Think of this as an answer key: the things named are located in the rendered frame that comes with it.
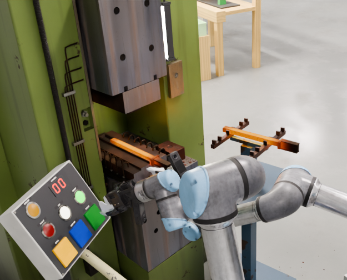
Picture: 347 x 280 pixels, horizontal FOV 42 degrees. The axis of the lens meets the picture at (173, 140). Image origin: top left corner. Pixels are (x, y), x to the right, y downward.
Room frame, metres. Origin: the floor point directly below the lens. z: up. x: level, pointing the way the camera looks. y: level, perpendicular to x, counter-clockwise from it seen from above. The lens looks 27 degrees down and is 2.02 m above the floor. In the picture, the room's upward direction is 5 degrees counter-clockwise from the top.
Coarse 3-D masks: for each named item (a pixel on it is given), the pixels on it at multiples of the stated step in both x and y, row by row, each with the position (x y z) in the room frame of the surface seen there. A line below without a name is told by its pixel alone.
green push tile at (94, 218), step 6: (90, 210) 1.40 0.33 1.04; (96, 210) 1.42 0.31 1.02; (84, 216) 1.37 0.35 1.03; (90, 216) 1.38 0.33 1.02; (96, 216) 1.40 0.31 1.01; (102, 216) 1.42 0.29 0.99; (90, 222) 1.36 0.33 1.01; (96, 222) 1.38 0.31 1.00; (102, 222) 1.40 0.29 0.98; (96, 228) 1.36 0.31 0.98
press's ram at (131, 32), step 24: (96, 0) 1.70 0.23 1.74; (120, 0) 1.76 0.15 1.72; (144, 0) 1.84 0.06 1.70; (96, 24) 1.72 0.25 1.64; (120, 24) 1.75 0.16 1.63; (144, 24) 1.83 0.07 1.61; (96, 48) 1.74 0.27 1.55; (120, 48) 1.74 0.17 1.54; (144, 48) 1.82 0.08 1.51; (96, 72) 1.76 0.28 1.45; (120, 72) 1.73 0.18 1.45; (144, 72) 1.81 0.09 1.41
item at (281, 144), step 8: (224, 128) 2.05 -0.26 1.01; (232, 128) 2.04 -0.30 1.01; (240, 136) 1.98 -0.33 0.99; (248, 136) 1.96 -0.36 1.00; (256, 136) 1.93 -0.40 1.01; (264, 136) 1.92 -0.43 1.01; (272, 144) 1.87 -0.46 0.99; (280, 144) 1.84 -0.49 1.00; (288, 144) 1.83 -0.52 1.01; (296, 144) 1.80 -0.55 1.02; (296, 152) 1.79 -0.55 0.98
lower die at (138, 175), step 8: (112, 136) 2.08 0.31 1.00; (120, 136) 2.09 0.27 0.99; (104, 144) 2.02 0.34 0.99; (112, 144) 2.00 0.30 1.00; (136, 144) 1.99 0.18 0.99; (112, 152) 1.93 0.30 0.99; (120, 152) 1.92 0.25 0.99; (128, 152) 1.91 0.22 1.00; (152, 152) 1.89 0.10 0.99; (160, 152) 1.88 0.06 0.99; (112, 160) 1.87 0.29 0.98; (128, 160) 1.84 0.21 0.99; (136, 160) 1.83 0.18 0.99; (144, 160) 1.82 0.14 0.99; (112, 168) 1.85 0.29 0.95; (120, 168) 1.80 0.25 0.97; (128, 168) 1.78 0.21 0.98; (136, 168) 1.78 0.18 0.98; (144, 168) 1.77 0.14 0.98; (128, 176) 1.76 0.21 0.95; (136, 176) 1.74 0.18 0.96; (144, 176) 1.77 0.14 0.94
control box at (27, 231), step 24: (72, 168) 1.49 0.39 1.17; (48, 192) 1.34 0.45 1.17; (72, 192) 1.41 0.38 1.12; (0, 216) 1.23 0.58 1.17; (24, 216) 1.22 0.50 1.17; (48, 216) 1.27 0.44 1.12; (72, 216) 1.34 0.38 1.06; (24, 240) 1.19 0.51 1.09; (48, 240) 1.21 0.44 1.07; (72, 240) 1.27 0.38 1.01; (48, 264) 1.16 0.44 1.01; (72, 264) 1.20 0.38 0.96
